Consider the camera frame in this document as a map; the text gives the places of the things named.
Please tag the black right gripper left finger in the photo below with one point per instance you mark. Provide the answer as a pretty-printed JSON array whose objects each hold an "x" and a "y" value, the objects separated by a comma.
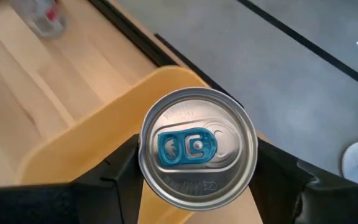
[{"x": 110, "y": 193}]

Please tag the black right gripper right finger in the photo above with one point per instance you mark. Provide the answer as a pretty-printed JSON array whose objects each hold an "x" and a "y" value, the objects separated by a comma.
[{"x": 291, "y": 193}]

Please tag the beige soda can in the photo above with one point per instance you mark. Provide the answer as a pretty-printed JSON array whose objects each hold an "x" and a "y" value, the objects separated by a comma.
[{"x": 197, "y": 109}]

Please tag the yellow plastic bin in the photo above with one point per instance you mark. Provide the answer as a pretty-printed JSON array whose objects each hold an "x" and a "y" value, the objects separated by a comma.
[{"x": 89, "y": 140}]

